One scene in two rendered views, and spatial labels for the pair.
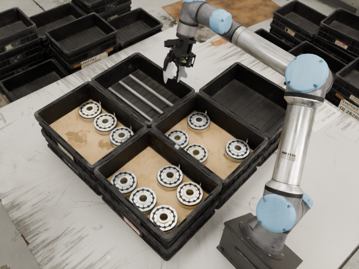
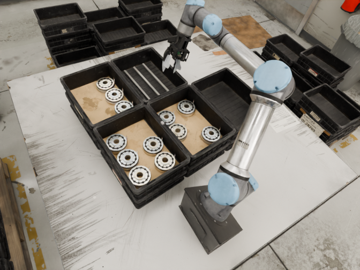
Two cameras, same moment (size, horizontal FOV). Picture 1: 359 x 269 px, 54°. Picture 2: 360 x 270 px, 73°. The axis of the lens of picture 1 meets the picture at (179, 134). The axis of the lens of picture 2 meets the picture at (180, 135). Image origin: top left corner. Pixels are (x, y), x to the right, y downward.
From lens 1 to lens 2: 0.23 m
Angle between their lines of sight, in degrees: 4
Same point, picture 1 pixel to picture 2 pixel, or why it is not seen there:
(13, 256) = not seen: hidden behind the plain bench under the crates
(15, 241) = not seen: hidden behind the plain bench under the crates
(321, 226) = (264, 205)
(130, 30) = (157, 35)
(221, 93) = (209, 90)
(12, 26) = (70, 16)
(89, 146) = (98, 111)
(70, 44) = (110, 36)
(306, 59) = (274, 64)
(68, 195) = (76, 145)
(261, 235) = (211, 203)
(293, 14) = (281, 44)
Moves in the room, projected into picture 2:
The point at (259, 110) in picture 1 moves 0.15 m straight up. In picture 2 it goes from (235, 108) to (244, 90)
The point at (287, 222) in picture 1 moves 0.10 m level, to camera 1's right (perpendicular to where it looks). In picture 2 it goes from (231, 198) to (259, 205)
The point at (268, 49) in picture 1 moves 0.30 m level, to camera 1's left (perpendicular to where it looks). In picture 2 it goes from (247, 55) to (177, 39)
